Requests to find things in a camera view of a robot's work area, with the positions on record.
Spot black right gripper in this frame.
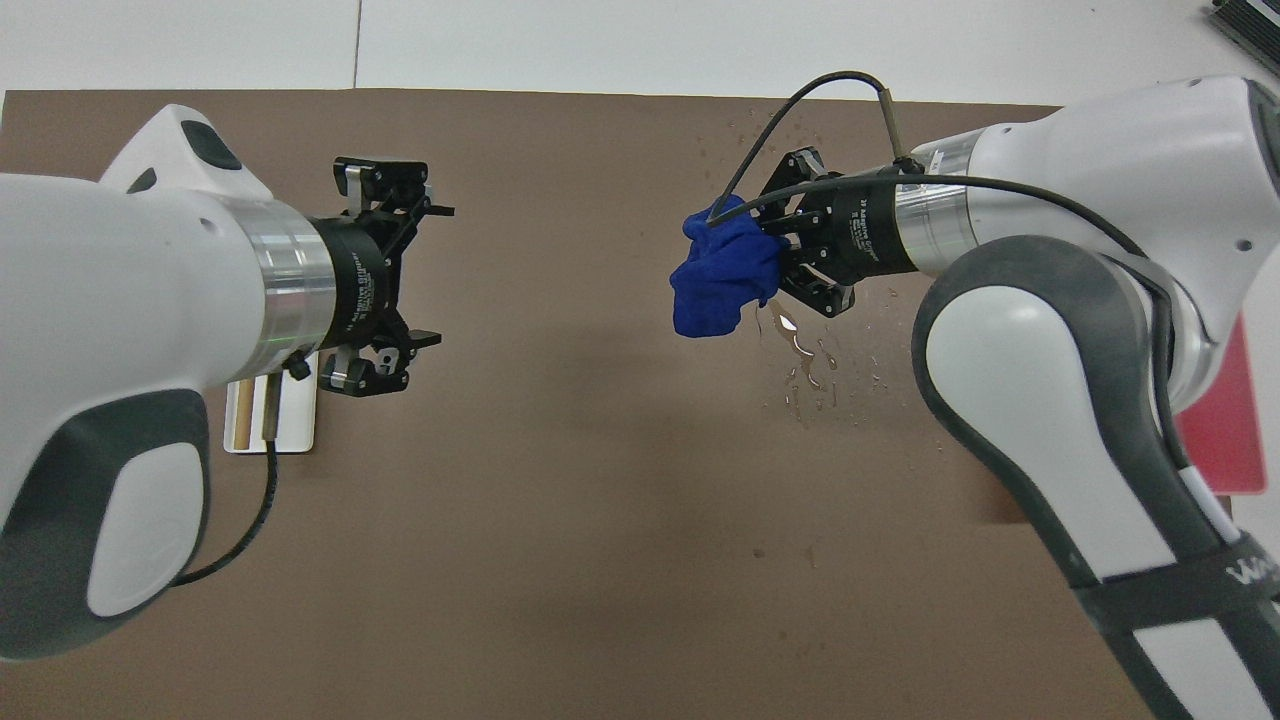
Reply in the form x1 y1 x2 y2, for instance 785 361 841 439
755 148 916 319

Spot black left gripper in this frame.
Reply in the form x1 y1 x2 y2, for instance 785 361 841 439
318 158 456 398

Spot blue towel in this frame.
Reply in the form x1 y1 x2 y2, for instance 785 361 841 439
669 194 793 339

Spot water puddle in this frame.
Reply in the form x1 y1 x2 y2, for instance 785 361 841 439
757 298 843 429

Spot white towel rack wooden bars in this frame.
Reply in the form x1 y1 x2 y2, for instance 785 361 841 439
222 352 319 456

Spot brown table mat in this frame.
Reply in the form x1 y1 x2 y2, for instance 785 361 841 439
0 88 1156 720

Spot pink plastic bin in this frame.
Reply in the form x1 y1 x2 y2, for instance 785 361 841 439
1172 310 1269 496

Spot grey ribbed device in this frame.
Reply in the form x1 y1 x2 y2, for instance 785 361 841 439
1210 0 1280 66

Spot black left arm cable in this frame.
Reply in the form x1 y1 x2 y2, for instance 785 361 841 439
170 350 306 588

